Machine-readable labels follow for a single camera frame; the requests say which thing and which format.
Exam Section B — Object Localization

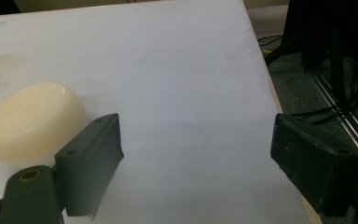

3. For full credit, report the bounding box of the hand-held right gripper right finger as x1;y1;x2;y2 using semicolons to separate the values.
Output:
269;113;358;217

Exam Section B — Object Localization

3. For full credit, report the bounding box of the black stand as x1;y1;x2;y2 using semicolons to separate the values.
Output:
264;0;358;105

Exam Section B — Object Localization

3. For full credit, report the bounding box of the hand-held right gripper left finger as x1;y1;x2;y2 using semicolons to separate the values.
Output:
54;113;125;221

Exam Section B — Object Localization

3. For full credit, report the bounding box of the metal floor rail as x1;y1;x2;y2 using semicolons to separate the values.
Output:
307;69;358;167

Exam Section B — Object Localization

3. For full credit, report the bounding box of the black cable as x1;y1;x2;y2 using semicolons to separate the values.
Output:
292;104;351;126

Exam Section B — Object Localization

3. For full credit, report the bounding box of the cream round soap bar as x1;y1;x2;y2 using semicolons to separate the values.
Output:
0;82;90;166

